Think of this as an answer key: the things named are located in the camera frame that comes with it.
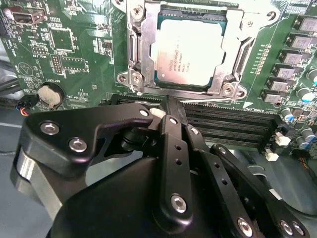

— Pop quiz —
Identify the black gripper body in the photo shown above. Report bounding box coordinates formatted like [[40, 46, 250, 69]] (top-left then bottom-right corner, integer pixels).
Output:
[[48, 155, 234, 238]]

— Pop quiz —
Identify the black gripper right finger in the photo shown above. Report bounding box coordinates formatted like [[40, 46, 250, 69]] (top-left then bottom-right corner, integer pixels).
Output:
[[176, 98, 312, 238]]

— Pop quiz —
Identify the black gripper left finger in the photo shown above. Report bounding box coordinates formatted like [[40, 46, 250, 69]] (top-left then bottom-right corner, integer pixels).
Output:
[[9, 95, 196, 231]]

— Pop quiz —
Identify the thin metal locking lever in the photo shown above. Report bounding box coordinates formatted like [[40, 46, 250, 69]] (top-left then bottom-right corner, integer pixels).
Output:
[[136, 85, 235, 98]]

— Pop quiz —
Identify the metal socket cover frame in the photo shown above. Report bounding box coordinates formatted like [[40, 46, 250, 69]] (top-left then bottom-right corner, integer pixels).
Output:
[[138, 2, 257, 96]]

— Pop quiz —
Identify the silver CPU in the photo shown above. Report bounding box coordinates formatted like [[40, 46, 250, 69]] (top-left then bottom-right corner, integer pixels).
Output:
[[154, 9, 228, 89]]

